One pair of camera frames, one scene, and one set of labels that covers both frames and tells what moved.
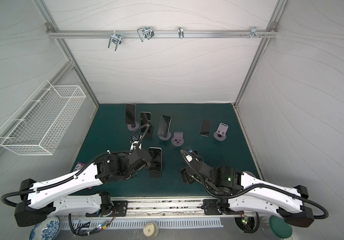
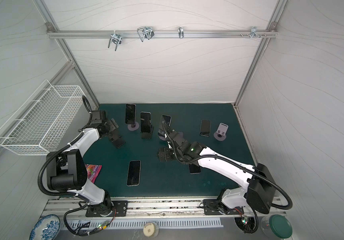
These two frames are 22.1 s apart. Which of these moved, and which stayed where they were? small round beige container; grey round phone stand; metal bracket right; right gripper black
Moved: right gripper black
Stayed: grey round phone stand; metal bracket right; small round beige container
